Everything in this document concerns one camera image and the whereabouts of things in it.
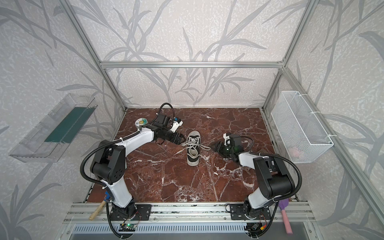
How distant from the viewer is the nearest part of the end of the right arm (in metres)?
0.73

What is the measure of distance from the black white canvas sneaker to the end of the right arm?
0.12 m

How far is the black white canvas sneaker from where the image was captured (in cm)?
88
